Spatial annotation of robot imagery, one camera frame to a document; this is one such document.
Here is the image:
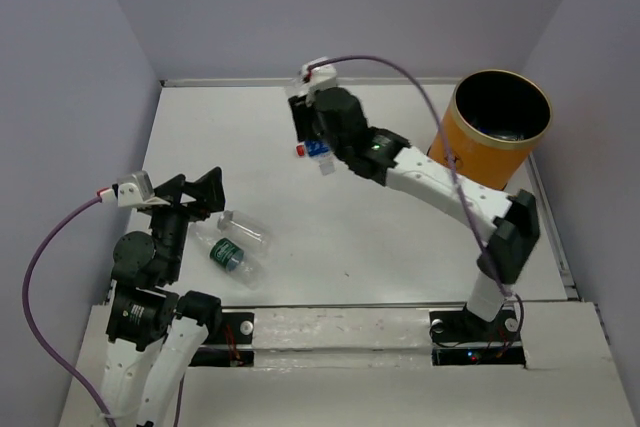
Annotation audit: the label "silver bolt right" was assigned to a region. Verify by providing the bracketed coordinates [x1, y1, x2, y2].
[431, 319, 444, 333]

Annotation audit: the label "green label plastic bottle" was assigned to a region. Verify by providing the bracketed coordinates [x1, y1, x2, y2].
[193, 230, 264, 290]

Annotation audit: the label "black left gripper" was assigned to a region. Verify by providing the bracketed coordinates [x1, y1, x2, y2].
[147, 164, 226, 279]

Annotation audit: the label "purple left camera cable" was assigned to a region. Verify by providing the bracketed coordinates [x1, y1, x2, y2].
[21, 196, 114, 422]

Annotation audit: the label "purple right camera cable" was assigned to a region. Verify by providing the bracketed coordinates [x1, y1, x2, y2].
[309, 54, 524, 358]

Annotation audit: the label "purple camera cable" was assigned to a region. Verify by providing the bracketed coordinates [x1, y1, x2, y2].
[309, 54, 524, 358]
[21, 196, 114, 422]

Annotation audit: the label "silver bolt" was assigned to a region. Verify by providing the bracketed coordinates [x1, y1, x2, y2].
[240, 321, 254, 336]
[431, 319, 444, 333]

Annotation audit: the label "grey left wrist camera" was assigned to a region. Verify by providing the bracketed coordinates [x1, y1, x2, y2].
[97, 171, 154, 208]

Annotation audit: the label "orange cylindrical bin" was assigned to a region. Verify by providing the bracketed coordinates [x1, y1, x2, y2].
[428, 69, 553, 190]

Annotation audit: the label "silver bolt left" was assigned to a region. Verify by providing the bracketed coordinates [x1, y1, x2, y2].
[240, 321, 254, 336]

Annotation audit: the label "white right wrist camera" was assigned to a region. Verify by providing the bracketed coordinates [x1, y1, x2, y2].
[299, 57, 338, 99]

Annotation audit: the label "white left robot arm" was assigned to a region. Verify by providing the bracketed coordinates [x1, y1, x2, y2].
[99, 167, 226, 426]

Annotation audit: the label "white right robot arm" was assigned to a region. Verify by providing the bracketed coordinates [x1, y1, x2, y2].
[287, 87, 540, 343]

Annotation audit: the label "clear plastic bottle no label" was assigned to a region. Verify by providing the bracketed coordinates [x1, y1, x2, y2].
[217, 210, 271, 254]

